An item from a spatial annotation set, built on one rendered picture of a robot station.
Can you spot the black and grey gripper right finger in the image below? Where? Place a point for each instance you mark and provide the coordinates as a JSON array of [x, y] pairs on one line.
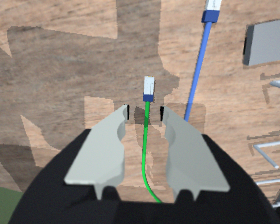
[[195, 162]]

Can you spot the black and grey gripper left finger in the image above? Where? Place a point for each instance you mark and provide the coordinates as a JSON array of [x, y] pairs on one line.
[[78, 173]]

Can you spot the green cable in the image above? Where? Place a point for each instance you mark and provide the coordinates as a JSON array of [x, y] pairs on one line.
[[147, 104]]

